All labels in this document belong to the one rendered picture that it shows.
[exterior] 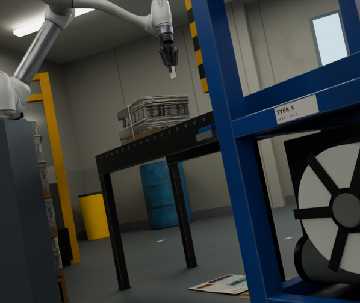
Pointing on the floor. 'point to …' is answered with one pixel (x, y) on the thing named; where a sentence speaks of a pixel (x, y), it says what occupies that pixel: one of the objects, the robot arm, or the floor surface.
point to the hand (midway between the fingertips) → (172, 72)
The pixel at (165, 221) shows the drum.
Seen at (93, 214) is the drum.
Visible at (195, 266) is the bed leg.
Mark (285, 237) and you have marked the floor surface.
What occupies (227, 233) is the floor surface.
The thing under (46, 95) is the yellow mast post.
